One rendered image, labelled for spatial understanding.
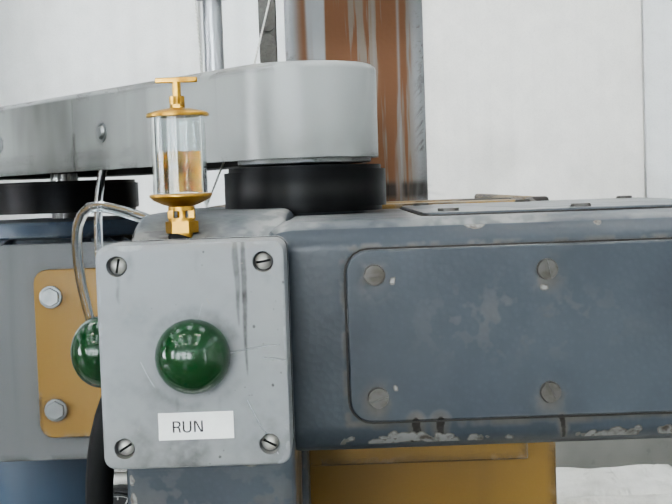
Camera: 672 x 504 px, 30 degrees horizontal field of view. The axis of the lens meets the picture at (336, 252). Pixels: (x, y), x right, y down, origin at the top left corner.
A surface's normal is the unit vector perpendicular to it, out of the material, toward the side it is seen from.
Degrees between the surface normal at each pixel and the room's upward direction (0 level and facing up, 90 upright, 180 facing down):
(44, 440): 90
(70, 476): 91
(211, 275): 90
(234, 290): 90
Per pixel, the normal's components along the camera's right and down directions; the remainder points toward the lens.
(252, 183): -0.57, 0.07
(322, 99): 0.28, 0.04
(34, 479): -0.22, 0.07
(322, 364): 0.00, 0.05
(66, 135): -0.78, 0.06
